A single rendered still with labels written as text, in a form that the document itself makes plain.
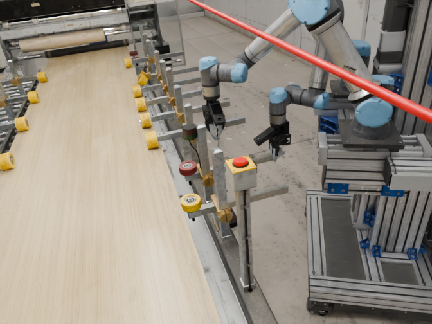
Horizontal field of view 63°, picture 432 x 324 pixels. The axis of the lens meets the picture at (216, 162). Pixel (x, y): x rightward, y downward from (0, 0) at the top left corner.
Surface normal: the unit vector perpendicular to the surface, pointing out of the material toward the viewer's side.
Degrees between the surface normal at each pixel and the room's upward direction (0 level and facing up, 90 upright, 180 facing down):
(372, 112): 96
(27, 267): 0
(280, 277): 0
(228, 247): 0
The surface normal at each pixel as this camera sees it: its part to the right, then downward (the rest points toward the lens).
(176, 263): -0.09, -0.84
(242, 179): 0.29, 0.49
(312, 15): -0.48, 0.37
